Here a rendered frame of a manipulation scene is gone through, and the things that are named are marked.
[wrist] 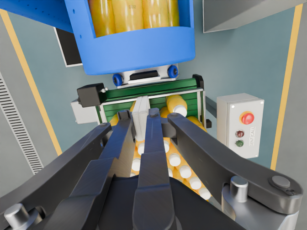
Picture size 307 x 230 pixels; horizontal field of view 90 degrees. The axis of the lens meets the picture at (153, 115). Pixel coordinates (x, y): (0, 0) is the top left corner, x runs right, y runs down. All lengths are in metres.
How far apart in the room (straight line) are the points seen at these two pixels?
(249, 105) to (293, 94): 1.62
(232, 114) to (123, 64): 0.35
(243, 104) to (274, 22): 1.43
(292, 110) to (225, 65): 0.91
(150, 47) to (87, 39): 0.12
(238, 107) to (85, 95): 0.49
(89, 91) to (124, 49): 0.31
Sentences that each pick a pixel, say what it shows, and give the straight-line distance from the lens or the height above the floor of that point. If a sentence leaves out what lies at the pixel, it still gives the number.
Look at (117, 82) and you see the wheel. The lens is 0.57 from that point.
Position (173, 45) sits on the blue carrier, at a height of 1.21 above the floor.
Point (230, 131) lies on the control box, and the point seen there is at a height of 1.10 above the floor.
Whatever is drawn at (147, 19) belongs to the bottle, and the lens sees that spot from 0.41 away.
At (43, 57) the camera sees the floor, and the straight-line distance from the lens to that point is 1.82.
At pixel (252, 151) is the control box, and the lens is 0.61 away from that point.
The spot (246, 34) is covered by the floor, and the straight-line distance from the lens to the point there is 1.76.
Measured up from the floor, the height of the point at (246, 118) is 1.11.
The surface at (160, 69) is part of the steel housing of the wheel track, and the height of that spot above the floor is 0.93.
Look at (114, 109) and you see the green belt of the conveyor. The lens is 0.68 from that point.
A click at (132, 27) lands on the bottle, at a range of 0.38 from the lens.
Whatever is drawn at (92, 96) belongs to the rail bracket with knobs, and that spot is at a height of 1.00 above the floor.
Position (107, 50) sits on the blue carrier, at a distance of 0.31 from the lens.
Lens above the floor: 1.53
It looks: 70 degrees down
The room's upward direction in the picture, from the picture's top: 177 degrees clockwise
